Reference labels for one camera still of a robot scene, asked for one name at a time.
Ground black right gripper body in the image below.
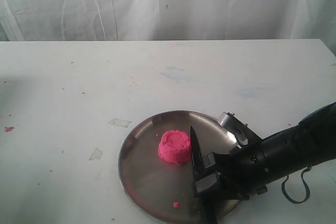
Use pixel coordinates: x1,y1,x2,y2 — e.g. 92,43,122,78
215,140,270,200

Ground black knife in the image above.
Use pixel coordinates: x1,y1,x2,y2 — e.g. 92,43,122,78
190,126,218,223

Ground pink clay lump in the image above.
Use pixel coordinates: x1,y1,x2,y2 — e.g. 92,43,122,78
158,130,192,164

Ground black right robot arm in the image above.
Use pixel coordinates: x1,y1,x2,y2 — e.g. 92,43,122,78
190,103,335,200

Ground pink dough crumb on plate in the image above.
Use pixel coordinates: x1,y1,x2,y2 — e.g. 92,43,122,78
173,202,180,208

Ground round stainless steel plate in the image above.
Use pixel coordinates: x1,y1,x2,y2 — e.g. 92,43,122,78
119,110,237,223

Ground clear tape piece upper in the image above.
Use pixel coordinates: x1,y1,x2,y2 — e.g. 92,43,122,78
108,118,132,128

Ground clear tape piece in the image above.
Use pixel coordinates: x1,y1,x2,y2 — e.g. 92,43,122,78
108,118,132,128
89,148,103,161

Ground clear tape piece lower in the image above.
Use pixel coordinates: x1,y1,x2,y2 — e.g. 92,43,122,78
89,148,103,161

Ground pink dough crumb on table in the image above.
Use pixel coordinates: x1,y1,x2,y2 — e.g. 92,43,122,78
4,126,14,132

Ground white backdrop curtain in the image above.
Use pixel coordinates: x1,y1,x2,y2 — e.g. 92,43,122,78
1,0,335,45

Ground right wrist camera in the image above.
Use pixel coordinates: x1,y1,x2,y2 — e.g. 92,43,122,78
217,112,248,146

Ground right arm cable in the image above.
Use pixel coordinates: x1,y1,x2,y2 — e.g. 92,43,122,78
281,166,311,204

